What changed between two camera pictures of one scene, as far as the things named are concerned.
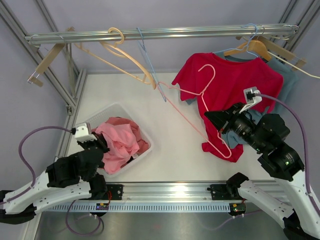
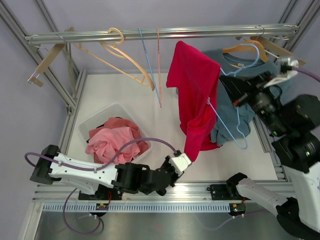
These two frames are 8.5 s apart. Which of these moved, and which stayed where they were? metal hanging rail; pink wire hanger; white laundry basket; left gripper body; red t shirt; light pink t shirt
Moved: red t shirt; pink wire hanger; left gripper body
Stayed: white laundry basket; metal hanging rail; light pink t shirt
